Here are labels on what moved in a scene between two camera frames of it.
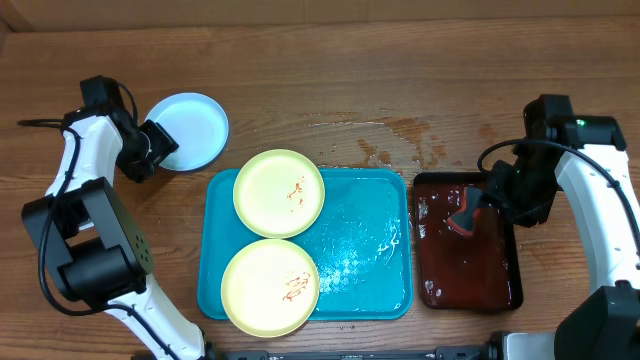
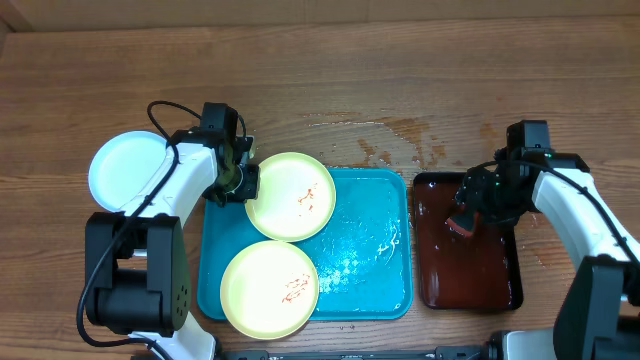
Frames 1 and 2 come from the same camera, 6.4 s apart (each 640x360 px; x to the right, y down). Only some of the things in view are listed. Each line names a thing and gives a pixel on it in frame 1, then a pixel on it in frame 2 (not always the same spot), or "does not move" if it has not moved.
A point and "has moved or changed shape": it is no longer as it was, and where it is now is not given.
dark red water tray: x=457 y=272 does not move
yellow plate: x=270 y=288 does not move
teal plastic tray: x=360 y=244 does not move
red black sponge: x=464 y=220 does not move
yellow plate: x=279 y=193 has moved or changed shape
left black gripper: x=164 y=143 to x=250 y=189
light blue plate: x=198 y=124 has moved or changed shape
